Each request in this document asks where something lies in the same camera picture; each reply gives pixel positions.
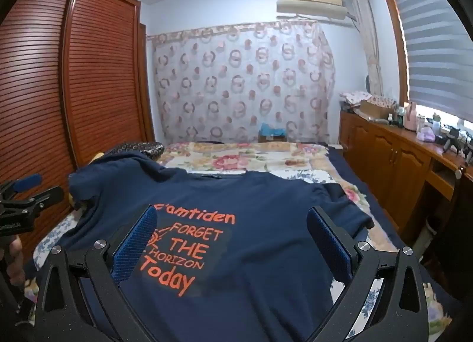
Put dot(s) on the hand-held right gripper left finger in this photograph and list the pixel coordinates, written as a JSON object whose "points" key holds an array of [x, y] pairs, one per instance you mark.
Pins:
{"points": [[135, 244]]}

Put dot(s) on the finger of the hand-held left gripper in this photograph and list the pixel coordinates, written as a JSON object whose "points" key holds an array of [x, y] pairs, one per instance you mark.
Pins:
{"points": [[27, 182], [40, 197]]}

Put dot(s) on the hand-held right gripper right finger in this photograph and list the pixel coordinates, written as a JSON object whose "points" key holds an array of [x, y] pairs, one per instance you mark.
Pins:
{"points": [[329, 246]]}

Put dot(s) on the navy printed t-shirt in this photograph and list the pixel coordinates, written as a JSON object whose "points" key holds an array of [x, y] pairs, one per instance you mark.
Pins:
{"points": [[240, 216]]}

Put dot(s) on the person's left hand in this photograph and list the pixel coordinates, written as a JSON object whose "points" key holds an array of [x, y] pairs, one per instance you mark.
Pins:
{"points": [[14, 253]]}

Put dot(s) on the blue floral bed sheet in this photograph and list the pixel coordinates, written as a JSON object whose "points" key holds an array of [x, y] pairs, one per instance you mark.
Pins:
{"points": [[48, 249]]}

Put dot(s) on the yellow plush toy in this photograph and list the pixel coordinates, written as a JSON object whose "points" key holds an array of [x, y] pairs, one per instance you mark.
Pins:
{"points": [[98, 157]]}

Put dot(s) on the black patterned pillow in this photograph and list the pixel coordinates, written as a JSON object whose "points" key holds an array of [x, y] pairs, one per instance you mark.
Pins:
{"points": [[144, 149]]}

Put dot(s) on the wooden sideboard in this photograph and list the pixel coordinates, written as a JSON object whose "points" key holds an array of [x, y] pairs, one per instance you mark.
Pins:
{"points": [[391, 157]]}

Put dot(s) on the blue cloth bundle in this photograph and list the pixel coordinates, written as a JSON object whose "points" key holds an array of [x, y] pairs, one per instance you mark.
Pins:
{"points": [[271, 129]]}

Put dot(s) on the wooden louvred wardrobe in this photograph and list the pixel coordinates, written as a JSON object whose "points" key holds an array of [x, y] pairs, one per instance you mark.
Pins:
{"points": [[96, 68]]}

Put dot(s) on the open cardboard box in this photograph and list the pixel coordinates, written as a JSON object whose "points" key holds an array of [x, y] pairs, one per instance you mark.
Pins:
{"points": [[375, 109]]}

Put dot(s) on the row of small bottles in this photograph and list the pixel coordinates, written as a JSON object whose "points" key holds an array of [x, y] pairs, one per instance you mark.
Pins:
{"points": [[395, 118]]}

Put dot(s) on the purple bag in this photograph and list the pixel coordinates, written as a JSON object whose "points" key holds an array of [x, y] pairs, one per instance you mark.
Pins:
{"points": [[427, 135]]}

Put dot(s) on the floral cloth pile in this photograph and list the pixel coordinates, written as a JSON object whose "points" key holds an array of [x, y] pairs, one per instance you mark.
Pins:
{"points": [[354, 97]]}

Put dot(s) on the pink bottle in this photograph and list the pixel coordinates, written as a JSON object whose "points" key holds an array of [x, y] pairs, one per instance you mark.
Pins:
{"points": [[411, 118]]}

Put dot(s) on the black toy figure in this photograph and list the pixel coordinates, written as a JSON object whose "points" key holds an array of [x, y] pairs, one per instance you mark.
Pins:
{"points": [[458, 144]]}

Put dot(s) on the beige floral drape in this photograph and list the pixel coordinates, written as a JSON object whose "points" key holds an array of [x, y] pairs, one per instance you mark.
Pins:
{"points": [[369, 38]]}

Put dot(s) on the grey striped window blind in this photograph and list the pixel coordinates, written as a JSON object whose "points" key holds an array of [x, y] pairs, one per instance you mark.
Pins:
{"points": [[432, 42]]}

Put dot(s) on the wooden window frame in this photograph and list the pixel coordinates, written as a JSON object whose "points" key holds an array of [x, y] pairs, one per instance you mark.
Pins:
{"points": [[393, 27]]}

